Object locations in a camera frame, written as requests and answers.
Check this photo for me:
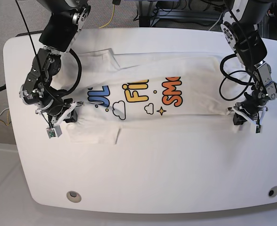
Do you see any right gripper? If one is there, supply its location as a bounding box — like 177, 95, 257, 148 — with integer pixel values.
35, 98, 84, 127

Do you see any white printed T-shirt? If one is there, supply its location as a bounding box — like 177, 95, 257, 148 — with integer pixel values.
66, 49, 242, 145

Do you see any right table cable grommet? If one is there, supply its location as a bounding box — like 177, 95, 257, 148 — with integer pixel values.
268, 186, 277, 198

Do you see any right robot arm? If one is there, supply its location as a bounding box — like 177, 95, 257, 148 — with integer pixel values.
20, 0, 91, 129

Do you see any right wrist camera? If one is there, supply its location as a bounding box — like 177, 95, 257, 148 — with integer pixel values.
46, 126, 62, 138

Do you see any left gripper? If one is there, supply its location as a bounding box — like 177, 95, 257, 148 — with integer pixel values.
227, 99, 268, 127

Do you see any left table cable grommet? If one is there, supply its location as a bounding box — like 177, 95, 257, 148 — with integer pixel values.
66, 191, 81, 203

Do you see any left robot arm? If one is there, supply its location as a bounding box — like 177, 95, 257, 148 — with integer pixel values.
220, 0, 277, 133

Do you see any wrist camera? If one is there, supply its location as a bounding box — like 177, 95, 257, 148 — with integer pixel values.
46, 126, 62, 138
255, 125, 262, 134

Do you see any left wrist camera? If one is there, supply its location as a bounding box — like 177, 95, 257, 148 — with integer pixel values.
255, 125, 262, 134

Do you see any table cable grommet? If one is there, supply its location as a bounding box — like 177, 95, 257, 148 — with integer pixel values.
66, 191, 81, 203
268, 186, 277, 198

